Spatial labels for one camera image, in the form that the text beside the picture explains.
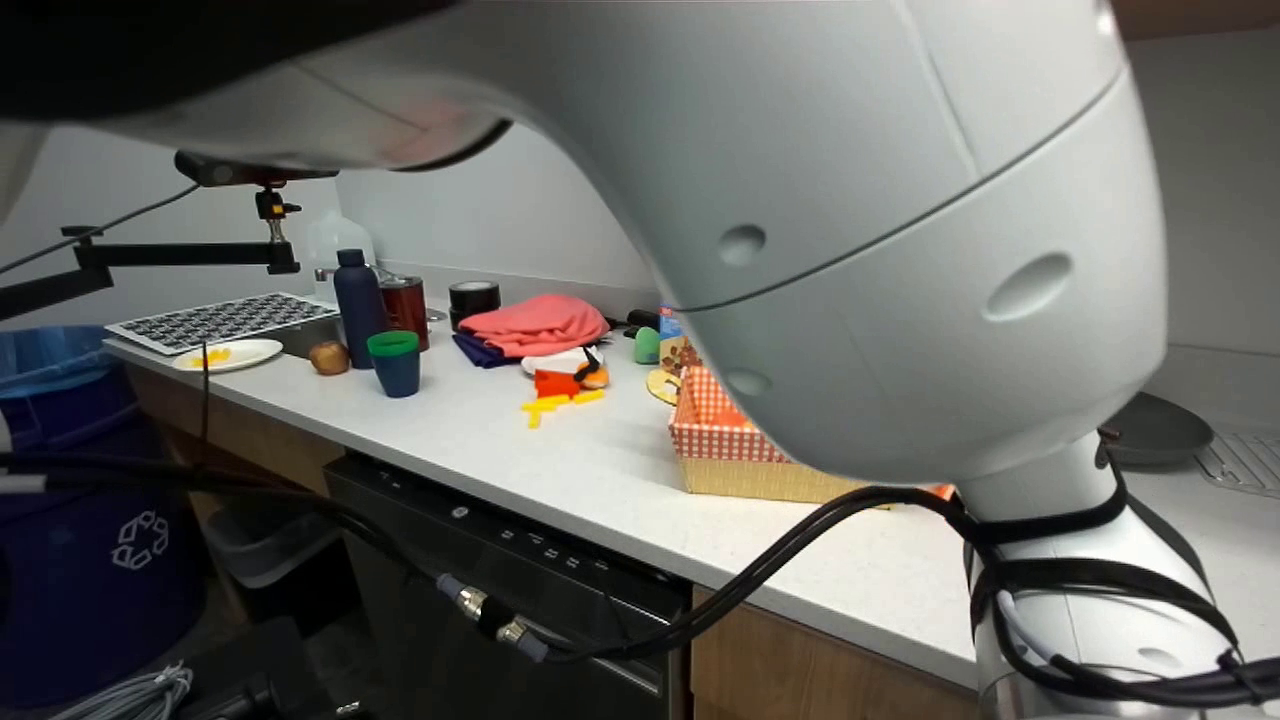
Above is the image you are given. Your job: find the dark blue cloth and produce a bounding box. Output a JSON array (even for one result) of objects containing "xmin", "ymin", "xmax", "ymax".
[{"xmin": 448, "ymin": 329, "xmax": 518, "ymax": 370}]

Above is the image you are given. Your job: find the dish drying rack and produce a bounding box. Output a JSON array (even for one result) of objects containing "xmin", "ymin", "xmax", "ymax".
[{"xmin": 101, "ymin": 289, "xmax": 342, "ymax": 360}]

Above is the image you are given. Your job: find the blue cup green lid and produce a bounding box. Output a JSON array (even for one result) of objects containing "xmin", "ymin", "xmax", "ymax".
[{"xmin": 365, "ymin": 329, "xmax": 429, "ymax": 401}]

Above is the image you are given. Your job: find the black round disc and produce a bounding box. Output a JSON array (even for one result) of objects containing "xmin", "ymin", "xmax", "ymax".
[{"xmin": 1098, "ymin": 388, "xmax": 1220, "ymax": 476}]

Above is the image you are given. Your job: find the red toy fries carton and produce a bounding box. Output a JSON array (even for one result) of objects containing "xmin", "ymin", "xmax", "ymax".
[{"xmin": 526, "ymin": 365, "xmax": 588, "ymax": 403}]

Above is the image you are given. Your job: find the blue recycling bin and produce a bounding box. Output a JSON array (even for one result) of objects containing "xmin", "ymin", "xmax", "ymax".
[{"xmin": 0, "ymin": 324, "xmax": 210, "ymax": 712}]

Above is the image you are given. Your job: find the dark blue bottle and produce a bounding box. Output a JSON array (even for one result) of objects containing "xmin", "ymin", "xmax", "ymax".
[{"xmin": 332, "ymin": 245, "xmax": 392, "ymax": 370}]

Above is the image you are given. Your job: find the red can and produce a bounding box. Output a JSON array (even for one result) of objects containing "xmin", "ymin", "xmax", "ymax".
[{"xmin": 377, "ymin": 271, "xmax": 430, "ymax": 352}]

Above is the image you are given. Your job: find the orange black white toy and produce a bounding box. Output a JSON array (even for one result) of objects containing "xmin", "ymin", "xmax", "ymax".
[{"xmin": 515, "ymin": 344, "xmax": 617, "ymax": 394}]

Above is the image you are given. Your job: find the wooden front kitchen drawer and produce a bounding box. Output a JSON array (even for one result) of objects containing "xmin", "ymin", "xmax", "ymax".
[{"xmin": 688, "ymin": 583, "xmax": 987, "ymax": 720}]

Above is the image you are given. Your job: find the brown round toy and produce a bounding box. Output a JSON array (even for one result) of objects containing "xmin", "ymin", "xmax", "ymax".
[{"xmin": 308, "ymin": 340, "xmax": 354, "ymax": 378}]

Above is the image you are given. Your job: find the black stereo camera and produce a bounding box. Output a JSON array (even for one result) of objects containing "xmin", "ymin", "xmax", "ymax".
[{"xmin": 172, "ymin": 146, "xmax": 342, "ymax": 190}]

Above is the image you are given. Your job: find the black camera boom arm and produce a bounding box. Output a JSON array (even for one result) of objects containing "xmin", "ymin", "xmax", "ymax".
[{"xmin": 0, "ymin": 183, "xmax": 305, "ymax": 324}]

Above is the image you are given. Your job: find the dark steel dishwasher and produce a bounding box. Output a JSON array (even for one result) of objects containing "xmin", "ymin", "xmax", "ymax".
[{"xmin": 321, "ymin": 447, "xmax": 697, "ymax": 720}]

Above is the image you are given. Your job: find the wooden base cabinet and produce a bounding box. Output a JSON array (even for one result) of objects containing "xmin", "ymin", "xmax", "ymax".
[{"xmin": 125, "ymin": 365, "xmax": 346, "ymax": 500}]

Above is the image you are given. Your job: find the pink red cloth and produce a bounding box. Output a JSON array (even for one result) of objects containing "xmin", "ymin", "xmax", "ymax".
[{"xmin": 456, "ymin": 293, "xmax": 617, "ymax": 365}]

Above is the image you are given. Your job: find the black tape roll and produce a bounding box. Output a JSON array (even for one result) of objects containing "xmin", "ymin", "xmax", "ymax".
[{"xmin": 448, "ymin": 280, "xmax": 505, "ymax": 331}]

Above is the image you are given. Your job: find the thin black camera cable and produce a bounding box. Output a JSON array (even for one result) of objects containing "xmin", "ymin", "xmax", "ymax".
[{"xmin": 0, "ymin": 178, "xmax": 203, "ymax": 280}]

